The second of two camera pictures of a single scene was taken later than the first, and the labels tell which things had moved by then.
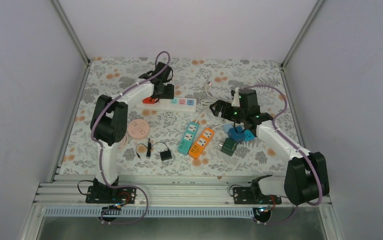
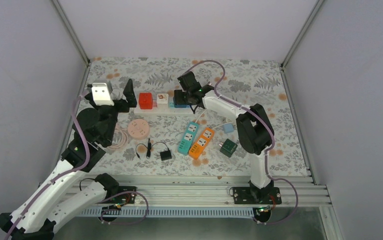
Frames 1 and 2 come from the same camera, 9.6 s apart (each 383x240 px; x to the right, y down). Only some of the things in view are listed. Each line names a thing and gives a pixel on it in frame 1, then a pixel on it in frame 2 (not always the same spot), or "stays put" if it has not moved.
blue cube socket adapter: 237,134 → 181,103
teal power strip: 188,138 stays put
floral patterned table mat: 183,135 stays put
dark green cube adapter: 229,147 stays put
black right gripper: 225,114 → 177,93
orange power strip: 201,143 stays put
